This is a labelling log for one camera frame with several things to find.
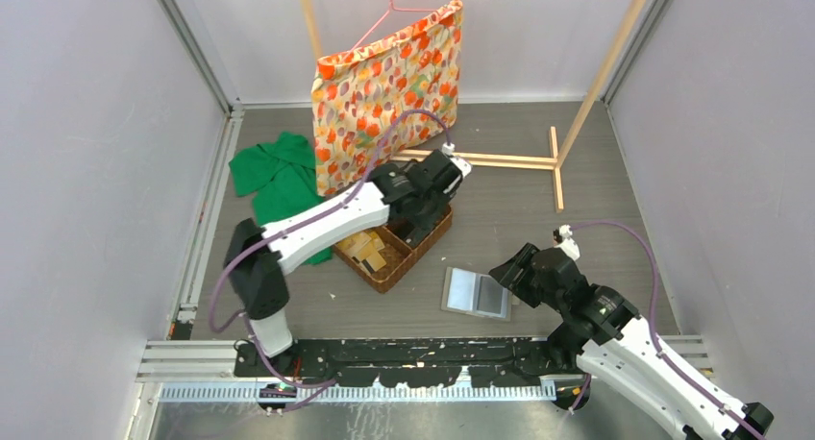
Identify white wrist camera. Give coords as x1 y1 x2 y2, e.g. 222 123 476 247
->
553 225 580 261
440 142 473 178

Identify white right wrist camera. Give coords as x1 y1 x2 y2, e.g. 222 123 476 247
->
553 225 580 261

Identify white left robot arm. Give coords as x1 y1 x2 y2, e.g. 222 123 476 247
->
216 150 472 377

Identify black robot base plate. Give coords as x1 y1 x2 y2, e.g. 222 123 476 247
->
270 337 581 388

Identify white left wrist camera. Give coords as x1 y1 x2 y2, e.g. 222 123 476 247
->
440 142 473 178

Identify gold cards in basket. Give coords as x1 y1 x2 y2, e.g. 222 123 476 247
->
337 230 386 275

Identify brown wicker basket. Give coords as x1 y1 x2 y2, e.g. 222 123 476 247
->
332 205 453 294

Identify pink wire hanger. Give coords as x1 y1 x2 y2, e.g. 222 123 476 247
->
349 0 436 51

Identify floral orange fabric bag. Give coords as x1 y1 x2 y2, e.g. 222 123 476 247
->
311 0 464 196

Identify green cloth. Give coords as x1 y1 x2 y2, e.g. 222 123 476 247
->
229 132 323 225

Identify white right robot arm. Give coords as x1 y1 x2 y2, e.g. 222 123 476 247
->
489 240 774 439

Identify wooden rack stand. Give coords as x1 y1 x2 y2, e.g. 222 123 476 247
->
295 0 658 213

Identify perforated metal rail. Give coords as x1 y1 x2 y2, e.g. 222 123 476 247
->
159 380 556 403

